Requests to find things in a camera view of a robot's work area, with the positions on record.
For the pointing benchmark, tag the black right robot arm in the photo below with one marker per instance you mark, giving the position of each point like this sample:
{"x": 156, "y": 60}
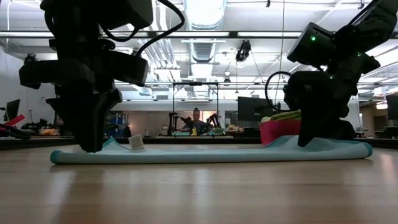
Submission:
{"x": 373, "y": 25}

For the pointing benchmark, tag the person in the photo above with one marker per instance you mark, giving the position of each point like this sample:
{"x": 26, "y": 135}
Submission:
{"x": 196, "y": 123}

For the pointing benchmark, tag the pink plastic bin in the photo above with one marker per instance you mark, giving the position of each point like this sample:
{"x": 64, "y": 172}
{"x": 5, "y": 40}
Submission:
{"x": 276, "y": 130}

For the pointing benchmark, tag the black hanging ceiling device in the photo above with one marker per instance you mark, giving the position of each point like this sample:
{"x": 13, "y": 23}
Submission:
{"x": 30, "y": 57}
{"x": 243, "y": 51}

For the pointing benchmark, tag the black stand frame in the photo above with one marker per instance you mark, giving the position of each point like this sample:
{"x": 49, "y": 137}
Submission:
{"x": 173, "y": 102}

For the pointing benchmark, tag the green microfiber towel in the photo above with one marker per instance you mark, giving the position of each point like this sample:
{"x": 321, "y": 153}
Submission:
{"x": 287, "y": 115}

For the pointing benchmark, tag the red object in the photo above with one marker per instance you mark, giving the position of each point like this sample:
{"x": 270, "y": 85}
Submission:
{"x": 17, "y": 119}

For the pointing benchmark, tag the light blue microfiber towel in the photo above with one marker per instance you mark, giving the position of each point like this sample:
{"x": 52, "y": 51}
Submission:
{"x": 217, "y": 154}

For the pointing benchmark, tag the silver ceiling duct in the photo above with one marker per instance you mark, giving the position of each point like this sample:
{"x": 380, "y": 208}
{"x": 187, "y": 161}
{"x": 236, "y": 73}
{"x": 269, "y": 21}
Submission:
{"x": 203, "y": 14}

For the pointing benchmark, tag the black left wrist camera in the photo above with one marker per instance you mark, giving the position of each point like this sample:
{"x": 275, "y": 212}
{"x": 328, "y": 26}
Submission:
{"x": 133, "y": 14}

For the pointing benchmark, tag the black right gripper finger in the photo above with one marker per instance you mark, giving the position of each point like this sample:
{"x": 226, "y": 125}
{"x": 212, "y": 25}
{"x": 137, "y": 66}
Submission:
{"x": 345, "y": 130}
{"x": 314, "y": 129}

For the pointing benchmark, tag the black background robot arm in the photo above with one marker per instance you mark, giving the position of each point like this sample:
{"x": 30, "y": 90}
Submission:
{"x": 175, "y": 119}
{"x": 215, "y": 119}

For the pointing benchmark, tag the yellow microfiber towel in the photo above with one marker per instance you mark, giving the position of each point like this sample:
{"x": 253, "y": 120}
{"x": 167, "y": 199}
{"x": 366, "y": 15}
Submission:
{"x": 265, "y": 119}

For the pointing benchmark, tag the black monitor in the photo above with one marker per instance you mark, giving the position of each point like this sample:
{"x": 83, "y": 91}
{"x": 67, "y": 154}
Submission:
{"x": 252, "y": 109}
{"x": 392, "y": 107}
{"x": 13, "y": 109}

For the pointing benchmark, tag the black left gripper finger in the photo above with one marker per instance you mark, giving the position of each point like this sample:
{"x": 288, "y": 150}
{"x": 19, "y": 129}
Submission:
{"x": 102, "y": 102}
{"x": 74, "y": 121}

